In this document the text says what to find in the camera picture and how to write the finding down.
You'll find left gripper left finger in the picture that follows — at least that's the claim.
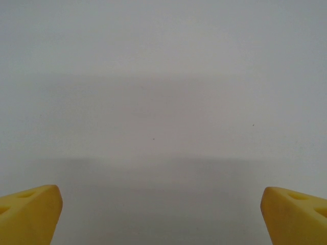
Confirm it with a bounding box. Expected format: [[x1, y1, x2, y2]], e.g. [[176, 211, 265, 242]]
[[0, 184, 63, 245]]

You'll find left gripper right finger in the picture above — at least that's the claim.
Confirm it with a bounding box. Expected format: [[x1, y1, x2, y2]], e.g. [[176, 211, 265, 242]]
[[260, 186, 327, 245]]

